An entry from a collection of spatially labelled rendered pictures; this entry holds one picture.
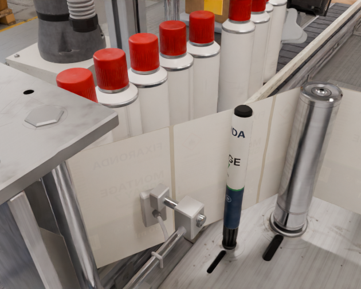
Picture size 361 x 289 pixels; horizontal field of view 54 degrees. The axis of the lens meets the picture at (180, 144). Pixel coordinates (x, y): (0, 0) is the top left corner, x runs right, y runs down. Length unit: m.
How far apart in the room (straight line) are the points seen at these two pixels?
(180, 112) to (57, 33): 0.41
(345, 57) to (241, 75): 0.52
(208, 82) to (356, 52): 0.68
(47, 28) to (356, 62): 0.75
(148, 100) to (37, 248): 0.28
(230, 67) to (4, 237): 0.46
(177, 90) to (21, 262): 0.32
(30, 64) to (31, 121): 0.69
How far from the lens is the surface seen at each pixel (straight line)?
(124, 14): 0.57
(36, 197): 0.26
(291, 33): 0.77
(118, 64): 0.37
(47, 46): 0.83
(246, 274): 0.42
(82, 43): 0.82
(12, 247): 0.19
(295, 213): 0.43
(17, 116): 0.18
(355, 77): 0.97
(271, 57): 0.74
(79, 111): 0.17
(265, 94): 0.67
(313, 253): 0.45
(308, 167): 0.39
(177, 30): 0.44
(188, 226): 0.30
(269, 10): 0.66
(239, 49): 0.57
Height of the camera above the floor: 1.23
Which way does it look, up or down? 38 degrees down
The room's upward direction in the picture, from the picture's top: 1 degrees counter-clockwise
